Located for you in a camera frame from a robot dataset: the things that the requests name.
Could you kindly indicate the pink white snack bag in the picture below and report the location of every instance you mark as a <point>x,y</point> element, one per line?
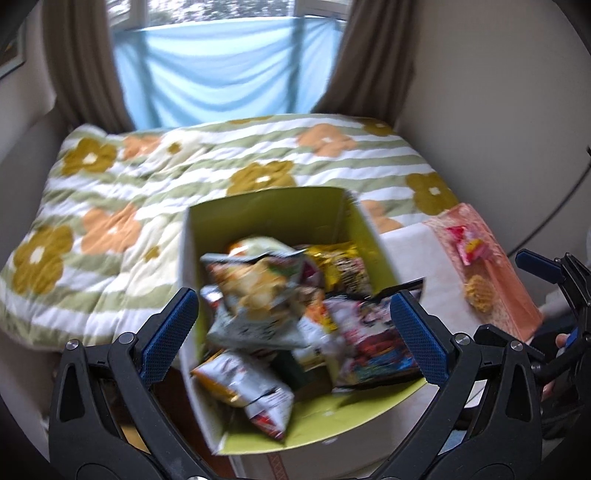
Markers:
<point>469,244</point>

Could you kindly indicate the window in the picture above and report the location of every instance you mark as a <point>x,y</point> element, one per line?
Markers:
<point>126,14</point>

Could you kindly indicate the orange white chip bag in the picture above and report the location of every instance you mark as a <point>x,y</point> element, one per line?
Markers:
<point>240,381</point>

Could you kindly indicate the dark blue red snack bag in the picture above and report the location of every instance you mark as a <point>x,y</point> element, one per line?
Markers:
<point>368,350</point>

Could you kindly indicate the grey potato chip bag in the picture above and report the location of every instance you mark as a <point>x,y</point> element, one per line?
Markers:
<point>253,300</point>

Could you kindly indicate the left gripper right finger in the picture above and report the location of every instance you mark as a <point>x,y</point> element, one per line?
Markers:
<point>443,444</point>

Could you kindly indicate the light blue hanging cloth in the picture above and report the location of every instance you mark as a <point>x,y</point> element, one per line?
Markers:
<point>196,73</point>

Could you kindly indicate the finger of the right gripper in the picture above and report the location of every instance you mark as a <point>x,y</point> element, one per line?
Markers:
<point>539,266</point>

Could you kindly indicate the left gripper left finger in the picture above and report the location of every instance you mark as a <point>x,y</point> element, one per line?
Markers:
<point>104,422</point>

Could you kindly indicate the right brown curtain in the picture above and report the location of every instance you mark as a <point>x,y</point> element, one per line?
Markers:
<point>375,64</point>

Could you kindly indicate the pink floral table cloth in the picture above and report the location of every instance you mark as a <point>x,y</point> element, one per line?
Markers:
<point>463,297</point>

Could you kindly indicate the left brown curtain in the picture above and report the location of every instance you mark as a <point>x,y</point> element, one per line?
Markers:
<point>79,55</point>

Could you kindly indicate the brown curtain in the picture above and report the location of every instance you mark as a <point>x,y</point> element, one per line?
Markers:
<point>375,64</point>
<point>79,55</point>

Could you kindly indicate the floral striped duvet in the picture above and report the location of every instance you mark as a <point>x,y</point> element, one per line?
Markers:
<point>102,252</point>

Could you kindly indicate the framed town picture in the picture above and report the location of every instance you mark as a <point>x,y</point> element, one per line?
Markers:
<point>14,55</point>

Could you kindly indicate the gold foil snack bag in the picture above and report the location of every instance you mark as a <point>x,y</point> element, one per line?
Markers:
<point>342,267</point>

